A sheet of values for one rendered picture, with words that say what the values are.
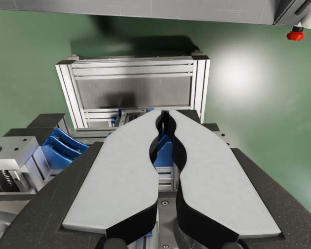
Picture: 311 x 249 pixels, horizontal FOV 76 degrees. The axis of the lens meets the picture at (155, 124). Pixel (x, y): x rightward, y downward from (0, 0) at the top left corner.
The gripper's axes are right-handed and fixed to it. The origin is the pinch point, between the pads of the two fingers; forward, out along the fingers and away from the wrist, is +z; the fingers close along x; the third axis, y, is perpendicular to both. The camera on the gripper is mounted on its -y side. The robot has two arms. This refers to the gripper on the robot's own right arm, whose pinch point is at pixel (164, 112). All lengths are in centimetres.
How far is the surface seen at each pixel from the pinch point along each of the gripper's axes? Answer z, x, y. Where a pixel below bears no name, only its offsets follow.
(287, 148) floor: 122, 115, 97
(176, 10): 26.6, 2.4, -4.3
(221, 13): 26.6, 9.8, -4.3
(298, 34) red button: 40, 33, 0
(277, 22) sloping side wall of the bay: 26.2, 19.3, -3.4
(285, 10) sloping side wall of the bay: 24.8, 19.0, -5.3
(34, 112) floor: 121, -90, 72
